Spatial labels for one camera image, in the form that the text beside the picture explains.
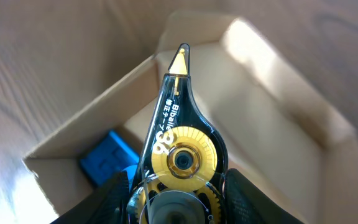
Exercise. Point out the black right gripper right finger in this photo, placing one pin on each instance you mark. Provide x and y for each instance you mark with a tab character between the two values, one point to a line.
246	204

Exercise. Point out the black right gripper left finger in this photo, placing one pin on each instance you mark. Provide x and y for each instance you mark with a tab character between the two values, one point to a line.
106	205

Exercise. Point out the blue whiteboard duster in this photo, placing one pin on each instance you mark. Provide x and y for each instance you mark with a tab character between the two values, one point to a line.
109	157

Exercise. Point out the black yellow correction tape dispenser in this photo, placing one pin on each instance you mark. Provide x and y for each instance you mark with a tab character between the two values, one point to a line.
180	174

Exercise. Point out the brown cardboard box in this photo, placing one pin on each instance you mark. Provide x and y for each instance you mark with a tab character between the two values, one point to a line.
279	131

